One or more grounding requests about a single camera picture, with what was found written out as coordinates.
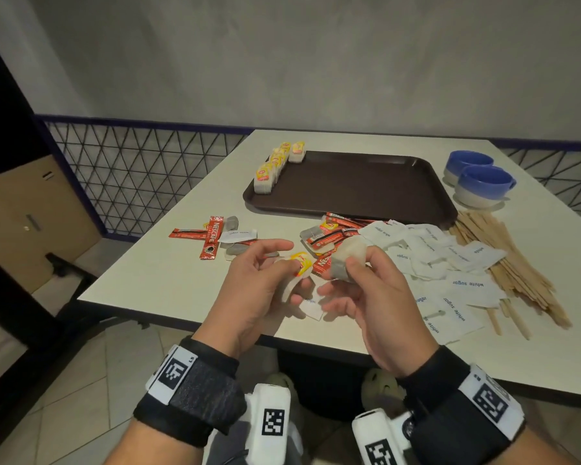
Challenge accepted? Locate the person's right hand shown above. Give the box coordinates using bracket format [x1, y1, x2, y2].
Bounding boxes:
[317, 245, 439, 379]

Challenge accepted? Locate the person's left hand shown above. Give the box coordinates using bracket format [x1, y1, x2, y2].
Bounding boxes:
[192, 239, 316, 359]

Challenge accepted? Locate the pile of red coffee sticks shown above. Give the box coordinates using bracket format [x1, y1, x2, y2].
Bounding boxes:
[168, 212, 376, 279]

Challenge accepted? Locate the pile of white sugar packets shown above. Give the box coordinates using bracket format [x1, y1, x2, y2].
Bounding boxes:
[218, 220, 508, 346]

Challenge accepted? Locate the row of tea bags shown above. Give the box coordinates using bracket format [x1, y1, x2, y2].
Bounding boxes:
[253, 141, 291, 195]

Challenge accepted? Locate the dark brown tray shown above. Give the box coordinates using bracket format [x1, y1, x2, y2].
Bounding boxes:
[242, 150, 460, 231]

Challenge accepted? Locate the pile of wooden stir sticks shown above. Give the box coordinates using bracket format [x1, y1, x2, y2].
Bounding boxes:
[447, 210, 573, 340]

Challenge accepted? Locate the person's left forearm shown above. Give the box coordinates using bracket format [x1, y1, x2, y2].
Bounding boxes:
[104, 418, 204, 465]

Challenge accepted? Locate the person's right forearm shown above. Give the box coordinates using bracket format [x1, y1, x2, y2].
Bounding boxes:
[505, 426, 581, 465]

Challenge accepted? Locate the person's gray sneaker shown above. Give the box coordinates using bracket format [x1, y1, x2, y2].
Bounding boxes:
[266, 372, 299, 398]
[360, 367, 407, 405]

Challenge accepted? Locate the black left wrist band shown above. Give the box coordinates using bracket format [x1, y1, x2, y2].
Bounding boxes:
[133, 336, 248, 449]

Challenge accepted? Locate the blue and white mug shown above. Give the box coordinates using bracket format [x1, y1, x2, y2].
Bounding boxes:
[443, 150, 494, 187]
[454, 164, 518, 209]

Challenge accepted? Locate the light wooden cabinet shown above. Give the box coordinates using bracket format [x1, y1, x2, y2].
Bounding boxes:
[0, 154, 103, 330]

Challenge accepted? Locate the dark blue metal locker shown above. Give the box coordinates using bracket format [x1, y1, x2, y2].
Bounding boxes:
[0, 23, 47, 182]

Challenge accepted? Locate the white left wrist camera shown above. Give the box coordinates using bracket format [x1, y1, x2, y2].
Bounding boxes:
[244, 384, 291, 465]

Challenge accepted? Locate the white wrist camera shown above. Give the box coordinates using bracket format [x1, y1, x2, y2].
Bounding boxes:
[352, 408, 415, 465]
[244, 384, 291, 465]

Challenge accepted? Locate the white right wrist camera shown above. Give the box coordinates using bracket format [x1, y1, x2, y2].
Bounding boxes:
[352, 408, 415, 465]

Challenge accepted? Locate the black side table frame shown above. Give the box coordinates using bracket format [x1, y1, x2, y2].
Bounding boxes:
[0, 246, 151, 431]

